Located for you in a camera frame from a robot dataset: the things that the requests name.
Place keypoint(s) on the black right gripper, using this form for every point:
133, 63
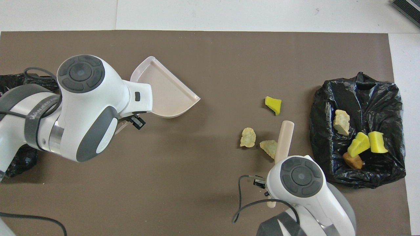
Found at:
261, 184

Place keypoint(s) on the chunky pale bread piece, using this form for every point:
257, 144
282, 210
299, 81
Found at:
269, 147

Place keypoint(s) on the beige plastic dustpan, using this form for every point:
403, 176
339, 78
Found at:
164, 95

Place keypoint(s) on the oval pale bread piece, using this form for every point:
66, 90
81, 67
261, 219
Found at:
248, 137

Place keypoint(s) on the beige hand brush black bristles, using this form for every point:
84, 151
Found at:
284, 137

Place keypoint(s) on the yellow sponge piece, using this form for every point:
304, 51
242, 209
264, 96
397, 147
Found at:
377, 142
358, 145
273, 105

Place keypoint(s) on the brown bread roll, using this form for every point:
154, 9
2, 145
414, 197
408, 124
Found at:
352, 161

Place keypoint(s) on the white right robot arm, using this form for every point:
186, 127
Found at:
305, 183

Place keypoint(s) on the black bag with pink bin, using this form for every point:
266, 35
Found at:
23, 160

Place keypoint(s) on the left black trash bag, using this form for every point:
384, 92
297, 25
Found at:
377, 98

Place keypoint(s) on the brown table mat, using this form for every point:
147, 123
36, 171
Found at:
164, 196

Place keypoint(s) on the black ribbed device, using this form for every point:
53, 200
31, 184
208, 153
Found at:
410, 9

